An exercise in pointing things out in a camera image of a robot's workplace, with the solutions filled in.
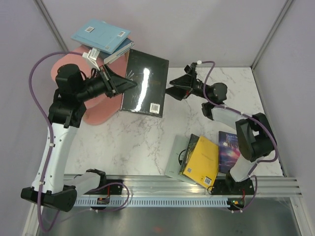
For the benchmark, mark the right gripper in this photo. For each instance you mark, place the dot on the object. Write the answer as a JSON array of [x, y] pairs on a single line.
[[183, 86]]

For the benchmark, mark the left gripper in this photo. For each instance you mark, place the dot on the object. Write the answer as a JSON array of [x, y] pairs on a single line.
[[114, 84]]

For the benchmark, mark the teal 20000 Leagues book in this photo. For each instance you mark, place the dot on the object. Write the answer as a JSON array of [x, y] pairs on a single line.
[[122, 49]]

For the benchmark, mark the black hardcover book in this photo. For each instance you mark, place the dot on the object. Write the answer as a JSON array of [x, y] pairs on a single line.
[[150, 73]]

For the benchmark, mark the light blue book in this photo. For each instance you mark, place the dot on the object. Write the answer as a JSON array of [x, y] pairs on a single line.
[[101, 35]]

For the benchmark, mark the green secret garden book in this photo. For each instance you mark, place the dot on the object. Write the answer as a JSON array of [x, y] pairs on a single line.
[[191, 145]]

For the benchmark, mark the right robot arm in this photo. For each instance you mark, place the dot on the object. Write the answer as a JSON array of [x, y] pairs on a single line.
[[254, 134]]

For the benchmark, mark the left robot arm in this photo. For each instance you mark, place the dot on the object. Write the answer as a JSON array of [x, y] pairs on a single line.
[[65, 115]]

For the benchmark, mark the pink three-tier shelf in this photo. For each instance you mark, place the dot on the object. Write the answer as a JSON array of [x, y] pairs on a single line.
[[101, 108]]

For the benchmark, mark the pale grey G book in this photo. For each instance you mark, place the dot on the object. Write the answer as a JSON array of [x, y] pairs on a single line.
[[177, 153]]

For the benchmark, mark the purple Robinson Crusoe book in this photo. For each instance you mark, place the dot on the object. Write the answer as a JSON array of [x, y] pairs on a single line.
[[228, 151]]

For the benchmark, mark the yellow book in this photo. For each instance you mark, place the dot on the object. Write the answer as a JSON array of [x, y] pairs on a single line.
[[203, 165]]

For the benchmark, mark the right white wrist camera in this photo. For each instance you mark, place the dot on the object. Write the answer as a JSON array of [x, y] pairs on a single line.
[[191, 68]]

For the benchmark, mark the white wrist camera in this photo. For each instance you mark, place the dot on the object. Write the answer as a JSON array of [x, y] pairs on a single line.
[[191, 68], [91, 58]]

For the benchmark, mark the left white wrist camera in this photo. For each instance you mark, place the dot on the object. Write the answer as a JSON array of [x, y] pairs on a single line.
[[91, 58]]

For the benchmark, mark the aluminium front rail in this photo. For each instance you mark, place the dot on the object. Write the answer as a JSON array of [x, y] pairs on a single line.
[[163, 186]]

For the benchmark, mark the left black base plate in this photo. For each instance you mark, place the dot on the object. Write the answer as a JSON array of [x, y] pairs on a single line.
[[114, 189]]

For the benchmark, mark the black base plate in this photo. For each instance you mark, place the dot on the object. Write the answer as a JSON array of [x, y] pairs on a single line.
[[114, 189], [221, 187]]

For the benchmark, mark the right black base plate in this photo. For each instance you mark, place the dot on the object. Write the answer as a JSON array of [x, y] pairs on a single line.
[[221, 187]]

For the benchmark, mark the white slotted cable duct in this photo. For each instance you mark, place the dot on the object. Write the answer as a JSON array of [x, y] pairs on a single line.
[[151, 202]]

